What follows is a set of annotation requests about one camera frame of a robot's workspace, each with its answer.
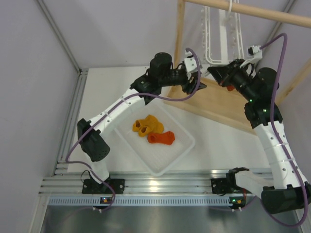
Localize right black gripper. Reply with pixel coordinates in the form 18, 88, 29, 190
208, 59, 257, 102

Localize orange sock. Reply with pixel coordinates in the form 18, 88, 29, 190
226, 85, 235, 91
147, 131, 175, 145

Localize white clip hanger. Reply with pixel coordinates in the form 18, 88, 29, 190
201, 6, 244, 66

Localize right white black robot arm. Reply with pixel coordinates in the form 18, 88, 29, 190
207, 59, 311, 214

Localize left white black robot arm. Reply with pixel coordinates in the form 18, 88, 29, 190
77, 48, 206, 194

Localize wooden hanging rack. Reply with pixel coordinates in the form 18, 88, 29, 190
165, 0, 311, 134

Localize yellow sock upper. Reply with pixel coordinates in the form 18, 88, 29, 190
132, 115, 164, 133

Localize yellow sock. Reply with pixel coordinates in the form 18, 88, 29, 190
132, 115, 164, 133
138, 126, 152, 137

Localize white plastic tray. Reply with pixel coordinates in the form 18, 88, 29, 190
115, 101, 195, 176

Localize yellow sock lower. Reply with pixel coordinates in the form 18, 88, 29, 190
138, 126, 152, 137

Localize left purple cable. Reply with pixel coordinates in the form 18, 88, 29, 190
66, 48, 202, 212

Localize purple cable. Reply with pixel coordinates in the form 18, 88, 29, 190
208, 33, 309, 228
66, 48, 202, 212

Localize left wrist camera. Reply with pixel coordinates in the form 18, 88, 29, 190
184, 57, 198, 73

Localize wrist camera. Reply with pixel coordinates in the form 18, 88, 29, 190
247, 45, 262, 60
184, 57, 198, 73

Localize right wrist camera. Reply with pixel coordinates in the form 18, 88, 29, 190
247, 45, 262, 60

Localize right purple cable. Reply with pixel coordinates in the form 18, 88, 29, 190
208, 33, 309, 228

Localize aluminium corner frame post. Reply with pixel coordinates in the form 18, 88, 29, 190
36, 0, 82, 73

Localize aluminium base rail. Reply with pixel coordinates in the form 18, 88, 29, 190
39, 170, 226, 195

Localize slotted grey cable duct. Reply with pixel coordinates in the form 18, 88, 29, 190
48, 196, 236, 206

